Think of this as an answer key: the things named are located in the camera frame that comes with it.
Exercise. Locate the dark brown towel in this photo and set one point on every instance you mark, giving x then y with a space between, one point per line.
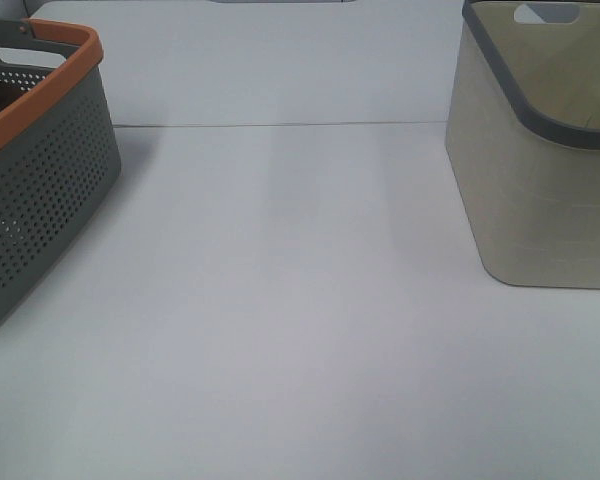
7 94

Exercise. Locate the beige basket grey rim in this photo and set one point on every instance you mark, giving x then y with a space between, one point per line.
523 139

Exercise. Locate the grey perforated basket orange rim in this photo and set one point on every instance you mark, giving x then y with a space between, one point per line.
58 153

